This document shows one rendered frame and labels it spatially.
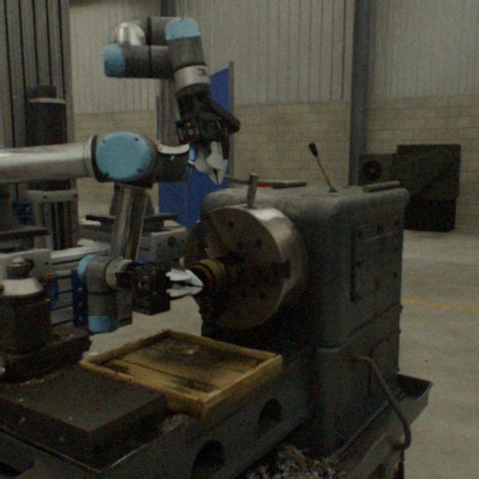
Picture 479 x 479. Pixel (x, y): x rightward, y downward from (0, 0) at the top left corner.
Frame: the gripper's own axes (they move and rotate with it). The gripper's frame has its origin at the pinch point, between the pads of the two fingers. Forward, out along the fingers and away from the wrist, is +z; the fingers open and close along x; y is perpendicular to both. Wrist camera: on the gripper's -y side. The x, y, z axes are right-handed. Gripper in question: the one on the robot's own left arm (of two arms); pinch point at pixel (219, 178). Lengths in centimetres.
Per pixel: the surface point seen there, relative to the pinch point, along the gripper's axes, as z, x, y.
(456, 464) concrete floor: 133, -13, -146
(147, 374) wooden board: 39.3, -18.9, 16.2
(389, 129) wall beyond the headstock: -131, -301, -1005
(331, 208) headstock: 11.7, 12.0, -27.9
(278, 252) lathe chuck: 19.3, 4.2, -11.0
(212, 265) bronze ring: 19.0, -7.4, -0.2
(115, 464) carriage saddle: 42, 7, 50
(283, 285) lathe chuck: 27.4, 3.6, -11.1
